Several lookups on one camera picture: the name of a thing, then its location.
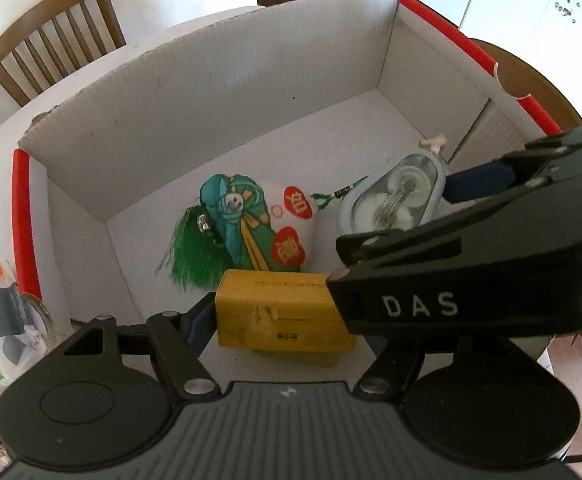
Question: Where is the green embroidered tassel sachet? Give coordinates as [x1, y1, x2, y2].
[156, 173, 370, 292]

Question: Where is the wooden round-back chair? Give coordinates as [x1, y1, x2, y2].
[468, 37, 582, 137]

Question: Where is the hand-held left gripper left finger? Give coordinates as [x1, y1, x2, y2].
[60, 292, 222, 402]

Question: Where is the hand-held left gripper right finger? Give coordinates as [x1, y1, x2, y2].
[353, 334, 546, 398]

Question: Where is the white green wipes packet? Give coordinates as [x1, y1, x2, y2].
[0, 257, 59, 413]

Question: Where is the red cardboard shoe box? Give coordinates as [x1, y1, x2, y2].
[12, 0, 566, 358]

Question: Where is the wooden slat-back chair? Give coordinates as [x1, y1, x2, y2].
[0, 0, 127, 108]

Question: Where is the light blue oval case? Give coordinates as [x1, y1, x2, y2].
[338, 152, 447, 237]

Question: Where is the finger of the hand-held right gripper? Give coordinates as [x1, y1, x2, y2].
[443, 122, 582, 205]
[335, 194, 532, 270]

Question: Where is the small yellow box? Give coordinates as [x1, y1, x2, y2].
[215, 269, 358, 354]

